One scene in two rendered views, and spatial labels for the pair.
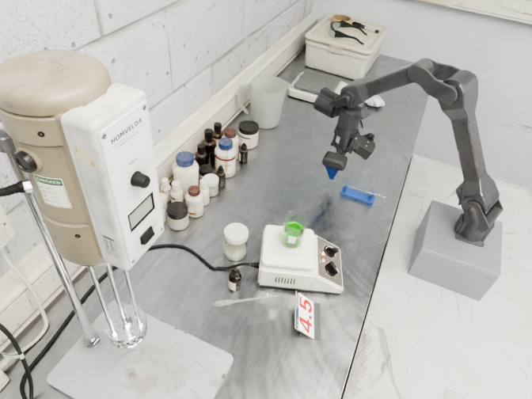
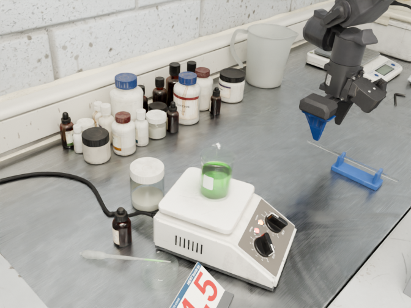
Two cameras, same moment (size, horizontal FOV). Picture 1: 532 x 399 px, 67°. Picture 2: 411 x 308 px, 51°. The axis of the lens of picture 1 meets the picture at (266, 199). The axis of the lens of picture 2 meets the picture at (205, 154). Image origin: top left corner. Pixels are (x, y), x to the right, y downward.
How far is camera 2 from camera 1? 39 cm
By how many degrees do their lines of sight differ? 19
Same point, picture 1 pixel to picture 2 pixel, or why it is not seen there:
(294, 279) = (200, 244)
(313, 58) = not seen: hidden behind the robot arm
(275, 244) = (189, 189)
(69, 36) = not seen: outside the picture
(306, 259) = (224, 217)
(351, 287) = (296, 287)
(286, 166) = (268, 127)
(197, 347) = (22, 299)
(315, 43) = not seen: hidden behind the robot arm
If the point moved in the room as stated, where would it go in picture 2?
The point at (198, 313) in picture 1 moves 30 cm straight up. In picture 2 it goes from (55, 258) to (20, 76)
